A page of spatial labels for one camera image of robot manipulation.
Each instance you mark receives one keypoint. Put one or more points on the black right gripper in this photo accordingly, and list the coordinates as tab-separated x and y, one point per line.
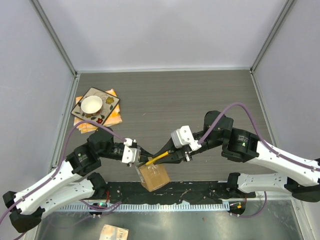
175	157

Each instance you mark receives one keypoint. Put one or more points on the yellow utility knife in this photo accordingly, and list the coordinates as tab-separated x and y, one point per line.
153	160

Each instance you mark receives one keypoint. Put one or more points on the brown cardboard express box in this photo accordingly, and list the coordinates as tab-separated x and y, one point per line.
153	177

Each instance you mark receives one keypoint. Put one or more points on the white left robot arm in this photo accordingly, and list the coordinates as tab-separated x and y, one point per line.
74	179

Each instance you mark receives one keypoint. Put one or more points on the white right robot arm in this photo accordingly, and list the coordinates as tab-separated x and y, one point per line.
292	174

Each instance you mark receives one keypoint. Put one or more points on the floral square plate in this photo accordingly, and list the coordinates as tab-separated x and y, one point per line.
95	105

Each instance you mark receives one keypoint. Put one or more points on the white floral bowl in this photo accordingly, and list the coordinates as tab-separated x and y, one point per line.
91	106

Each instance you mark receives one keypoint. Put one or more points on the pink paper packet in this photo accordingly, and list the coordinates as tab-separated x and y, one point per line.
110	232

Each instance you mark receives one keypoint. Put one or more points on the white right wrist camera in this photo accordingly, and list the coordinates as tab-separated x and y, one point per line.
184	137

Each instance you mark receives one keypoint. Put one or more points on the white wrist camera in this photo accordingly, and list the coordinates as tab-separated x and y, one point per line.
131	152
184	137

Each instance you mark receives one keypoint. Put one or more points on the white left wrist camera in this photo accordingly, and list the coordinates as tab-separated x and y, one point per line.
131	152

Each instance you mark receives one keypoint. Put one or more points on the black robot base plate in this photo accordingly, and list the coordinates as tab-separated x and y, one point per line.
175	192

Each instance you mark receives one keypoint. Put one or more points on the white slotted cable duct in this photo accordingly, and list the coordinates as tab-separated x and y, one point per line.
124	208

